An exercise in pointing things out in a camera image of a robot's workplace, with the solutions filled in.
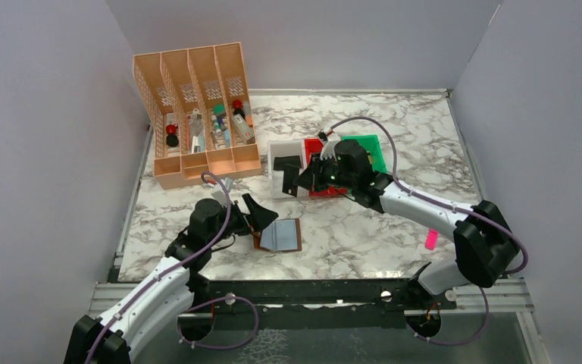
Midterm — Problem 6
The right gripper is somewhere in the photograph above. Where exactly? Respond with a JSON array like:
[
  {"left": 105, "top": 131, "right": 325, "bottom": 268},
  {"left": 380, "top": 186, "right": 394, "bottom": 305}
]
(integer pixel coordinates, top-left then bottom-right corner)
[{"left": 294, "top": 151, "right": 356, "bottom": 193}]

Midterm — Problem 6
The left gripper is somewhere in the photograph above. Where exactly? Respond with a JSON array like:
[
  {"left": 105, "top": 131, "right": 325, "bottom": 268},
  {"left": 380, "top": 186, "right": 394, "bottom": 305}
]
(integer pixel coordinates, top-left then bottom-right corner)
[{"left": 208, "top": 193, "right": 278, "bottom": 247}]

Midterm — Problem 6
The brown leather card holder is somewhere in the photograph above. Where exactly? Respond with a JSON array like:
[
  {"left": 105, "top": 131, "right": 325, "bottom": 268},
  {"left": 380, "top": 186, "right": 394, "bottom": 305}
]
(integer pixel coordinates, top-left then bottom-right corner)
[{"left": 254, "top": 218, "right": 302, "bottom": 253}]

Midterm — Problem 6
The red plastic bin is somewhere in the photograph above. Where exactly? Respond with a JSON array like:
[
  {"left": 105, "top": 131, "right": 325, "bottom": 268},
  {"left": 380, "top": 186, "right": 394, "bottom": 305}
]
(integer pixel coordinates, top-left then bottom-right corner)
[{"left": 304, "top": 138, "right": 348, "bottom": 197}]

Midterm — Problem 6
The white plastic bin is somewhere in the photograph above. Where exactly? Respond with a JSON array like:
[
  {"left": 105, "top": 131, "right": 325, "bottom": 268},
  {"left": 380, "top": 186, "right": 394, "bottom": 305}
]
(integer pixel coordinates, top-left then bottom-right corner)
[{"left": 267, "top": 139, "right": 309, "bottom": 199}]

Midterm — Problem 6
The green plastic bin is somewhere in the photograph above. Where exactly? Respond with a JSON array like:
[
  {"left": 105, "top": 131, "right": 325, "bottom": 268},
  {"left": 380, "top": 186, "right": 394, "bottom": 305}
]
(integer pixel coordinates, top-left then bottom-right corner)
[{"left": 342, "top": 134, "right": 387, "bottom": 173}]

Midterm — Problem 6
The orange desk organizer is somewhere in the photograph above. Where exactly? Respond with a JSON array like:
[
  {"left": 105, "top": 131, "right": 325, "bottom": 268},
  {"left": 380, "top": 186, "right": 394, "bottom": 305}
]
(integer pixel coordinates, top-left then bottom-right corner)
[{"left": 133, "top": 42, "right": 262, "bottom": 190}]

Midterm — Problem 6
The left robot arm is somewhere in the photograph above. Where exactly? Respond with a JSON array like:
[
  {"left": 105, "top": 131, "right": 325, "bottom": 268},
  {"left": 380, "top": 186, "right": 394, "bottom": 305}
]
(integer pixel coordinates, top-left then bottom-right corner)
[{"left": 64, "top": 194, "right": 278, "bottom": 363}]

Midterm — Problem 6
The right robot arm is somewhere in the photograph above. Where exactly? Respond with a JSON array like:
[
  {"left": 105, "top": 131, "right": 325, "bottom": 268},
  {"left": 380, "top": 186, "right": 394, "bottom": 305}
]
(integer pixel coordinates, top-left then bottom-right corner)
[{"left": 282, "top": 140, "right": 522, "bottom": 309}]

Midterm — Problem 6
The black card in white bin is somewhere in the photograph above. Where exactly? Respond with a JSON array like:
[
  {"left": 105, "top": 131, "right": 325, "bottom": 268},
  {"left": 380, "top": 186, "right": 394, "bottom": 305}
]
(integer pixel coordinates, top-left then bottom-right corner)
[{"left": 273, "top": 155, "right": 302, "bottom": 171}]

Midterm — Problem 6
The red black stamp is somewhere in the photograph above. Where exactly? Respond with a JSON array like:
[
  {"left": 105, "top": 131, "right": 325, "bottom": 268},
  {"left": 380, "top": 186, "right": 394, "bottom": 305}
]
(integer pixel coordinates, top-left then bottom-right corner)
[{"left": 165, "top": 124, "right": 179, "bottom": 148}]

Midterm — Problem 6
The pink highlighter marker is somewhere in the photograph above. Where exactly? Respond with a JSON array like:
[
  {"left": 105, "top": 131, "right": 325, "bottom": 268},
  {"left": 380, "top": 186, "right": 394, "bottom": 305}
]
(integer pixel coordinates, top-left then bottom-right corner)
[{"left": 424, "top": 229, "right": 439, "bottom": 250}]

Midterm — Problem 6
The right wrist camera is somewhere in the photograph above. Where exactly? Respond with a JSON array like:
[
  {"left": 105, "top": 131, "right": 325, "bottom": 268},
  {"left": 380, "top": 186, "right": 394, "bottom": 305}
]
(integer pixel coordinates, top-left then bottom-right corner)
[{"left": 318, "top": 129, "right": 342, "bottom": 160}]

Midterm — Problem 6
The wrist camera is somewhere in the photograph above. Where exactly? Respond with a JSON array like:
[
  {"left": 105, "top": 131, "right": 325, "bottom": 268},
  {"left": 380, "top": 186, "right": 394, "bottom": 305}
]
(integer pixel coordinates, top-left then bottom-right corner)
[
  {"left": 211, "top": 177, "right": 233, "bottom": 206},
  {"left": 318, "top": 129, "right": 342, "bottom": 160}
]

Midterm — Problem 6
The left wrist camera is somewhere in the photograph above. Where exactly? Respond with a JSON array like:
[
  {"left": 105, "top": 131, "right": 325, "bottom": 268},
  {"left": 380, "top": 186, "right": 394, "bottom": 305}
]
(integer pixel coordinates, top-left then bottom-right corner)
[{"left": 211, "top": 177, "right": 233, "bottom": 206}]

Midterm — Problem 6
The black mounting rail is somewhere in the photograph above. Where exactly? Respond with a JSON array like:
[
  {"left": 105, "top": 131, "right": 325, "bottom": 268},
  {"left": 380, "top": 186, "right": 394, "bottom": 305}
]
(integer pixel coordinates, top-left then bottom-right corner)
[{"left": 89, "top": 277, "right": 528, "bottom": 333}]

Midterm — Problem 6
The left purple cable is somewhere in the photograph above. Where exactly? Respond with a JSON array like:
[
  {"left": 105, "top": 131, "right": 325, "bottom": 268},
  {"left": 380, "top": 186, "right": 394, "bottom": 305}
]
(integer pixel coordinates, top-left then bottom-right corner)
[{"left": 83, "top": 171, "right": 260, "bottom": 364}]

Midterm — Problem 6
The purple cable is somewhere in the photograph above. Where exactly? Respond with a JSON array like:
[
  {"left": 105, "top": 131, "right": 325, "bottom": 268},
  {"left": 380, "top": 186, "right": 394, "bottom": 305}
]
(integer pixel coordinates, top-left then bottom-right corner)
[
  {"left": 83, "top": 171, "right": 260, "bottom": 364},
  {"left": 318, "top": 116, "right": 529, "bottom": 347}
]

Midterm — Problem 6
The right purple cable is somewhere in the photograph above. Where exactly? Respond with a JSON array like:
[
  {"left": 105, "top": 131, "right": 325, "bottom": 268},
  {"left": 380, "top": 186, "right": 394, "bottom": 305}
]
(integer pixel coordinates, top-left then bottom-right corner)
[{"left": 318, "top": 116, "right": 529, "bottom": 347}]

